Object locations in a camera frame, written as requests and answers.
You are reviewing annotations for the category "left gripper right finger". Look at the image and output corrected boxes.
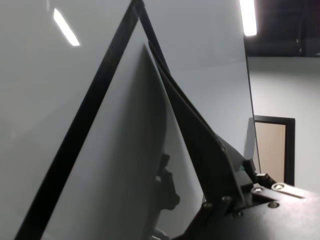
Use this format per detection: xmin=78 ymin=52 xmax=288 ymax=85
xmin=242 ymin=158 xmax=307 ymax=209

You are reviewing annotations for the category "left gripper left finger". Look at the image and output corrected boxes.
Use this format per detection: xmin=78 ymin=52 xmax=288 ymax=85
xmin=200 ymin=172 xmax=253 ymax=225

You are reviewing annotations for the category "black framed beige door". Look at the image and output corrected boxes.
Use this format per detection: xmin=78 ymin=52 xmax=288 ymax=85
xmin=253 ymin=115 xmax=296 ymax=187

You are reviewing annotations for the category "white ceiling light bar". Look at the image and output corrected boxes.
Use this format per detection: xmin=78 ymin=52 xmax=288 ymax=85
xmin=238 ymin=0 xmax=258 ymax=38

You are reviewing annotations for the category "black robot print poster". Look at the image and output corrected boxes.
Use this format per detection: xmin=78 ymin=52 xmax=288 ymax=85
xmin=147 ymin=39 xmax=247 ymax=208

